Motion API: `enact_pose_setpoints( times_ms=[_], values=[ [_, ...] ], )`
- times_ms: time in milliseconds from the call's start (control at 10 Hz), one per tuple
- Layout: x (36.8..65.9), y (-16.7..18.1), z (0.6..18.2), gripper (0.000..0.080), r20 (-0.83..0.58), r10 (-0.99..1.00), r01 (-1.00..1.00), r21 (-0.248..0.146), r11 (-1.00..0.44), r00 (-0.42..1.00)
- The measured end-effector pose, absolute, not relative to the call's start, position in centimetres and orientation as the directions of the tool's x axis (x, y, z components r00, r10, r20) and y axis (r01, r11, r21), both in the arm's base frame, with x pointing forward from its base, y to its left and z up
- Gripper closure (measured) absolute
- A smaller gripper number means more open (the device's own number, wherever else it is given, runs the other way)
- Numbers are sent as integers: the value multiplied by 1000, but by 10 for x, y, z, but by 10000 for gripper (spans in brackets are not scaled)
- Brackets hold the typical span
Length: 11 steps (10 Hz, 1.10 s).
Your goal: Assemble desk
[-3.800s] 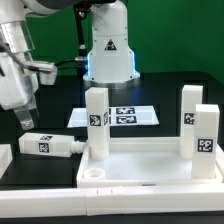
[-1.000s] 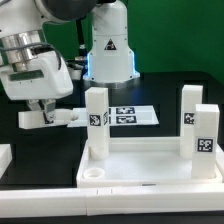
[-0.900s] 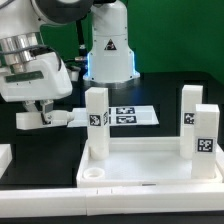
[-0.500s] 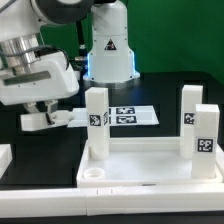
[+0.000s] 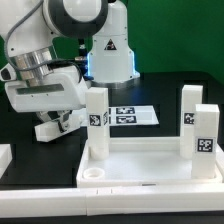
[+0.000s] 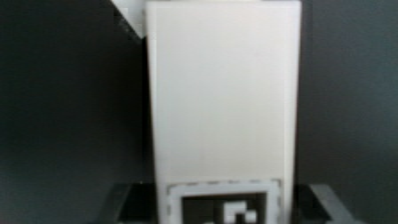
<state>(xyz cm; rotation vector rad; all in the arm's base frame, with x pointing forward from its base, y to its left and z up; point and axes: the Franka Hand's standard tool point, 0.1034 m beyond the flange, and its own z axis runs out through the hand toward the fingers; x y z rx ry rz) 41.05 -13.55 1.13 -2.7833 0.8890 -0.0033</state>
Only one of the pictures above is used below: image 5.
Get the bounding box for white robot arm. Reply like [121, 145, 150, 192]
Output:
[0, 0, 139, 134]

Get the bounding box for white front fence rail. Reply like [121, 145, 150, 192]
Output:
[0, 184, 224, 218]

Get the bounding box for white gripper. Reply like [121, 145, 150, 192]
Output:
[0, 63, 88, 132]

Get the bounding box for white marker sheet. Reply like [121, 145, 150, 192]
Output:
[69, 105, 160, 128]

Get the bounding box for white desk top tray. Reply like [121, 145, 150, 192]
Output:
[76, 137, 224, 188]

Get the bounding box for white left fence block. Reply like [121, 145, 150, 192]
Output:
[0, 144, 12, 178]

